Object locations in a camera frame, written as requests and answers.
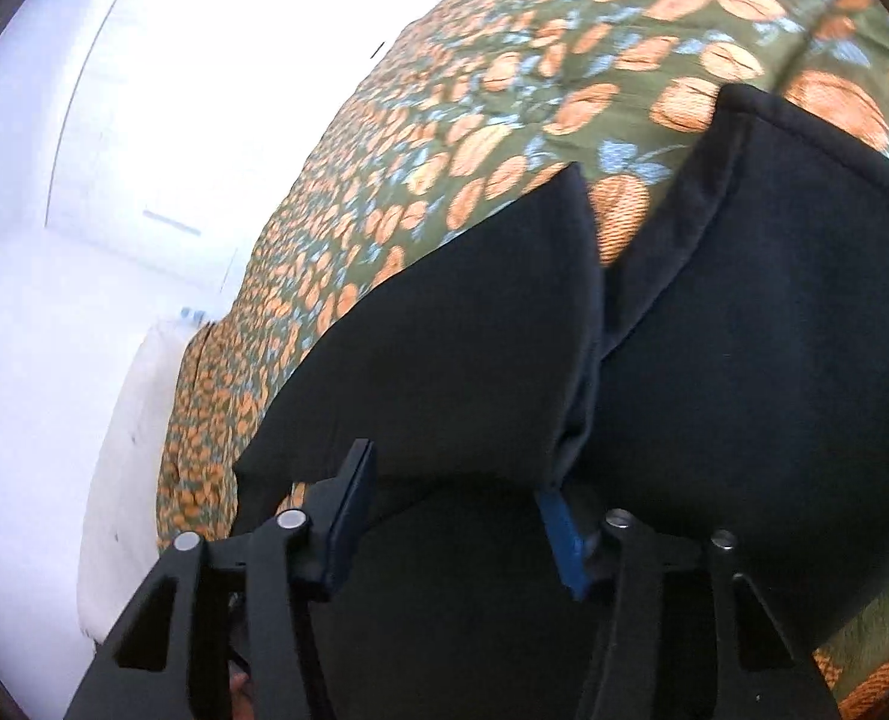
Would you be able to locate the beige padded headboard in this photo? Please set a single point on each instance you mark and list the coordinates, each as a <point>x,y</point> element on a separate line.
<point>129,465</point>

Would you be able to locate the white wardrobe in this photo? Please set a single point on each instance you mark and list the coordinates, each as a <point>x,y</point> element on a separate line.
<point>189,127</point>

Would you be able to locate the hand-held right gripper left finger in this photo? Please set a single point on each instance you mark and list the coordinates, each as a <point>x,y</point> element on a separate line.
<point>351,510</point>

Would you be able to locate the wall socket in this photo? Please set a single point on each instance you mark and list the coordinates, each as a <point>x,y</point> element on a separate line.
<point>192,313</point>

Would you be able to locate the black pants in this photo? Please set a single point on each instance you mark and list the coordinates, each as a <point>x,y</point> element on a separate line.
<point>452,315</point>

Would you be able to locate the green orange floral quilt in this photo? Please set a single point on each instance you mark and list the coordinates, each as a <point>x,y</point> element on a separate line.
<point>489,90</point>

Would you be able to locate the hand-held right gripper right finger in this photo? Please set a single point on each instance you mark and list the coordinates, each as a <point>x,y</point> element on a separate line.
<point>568,547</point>

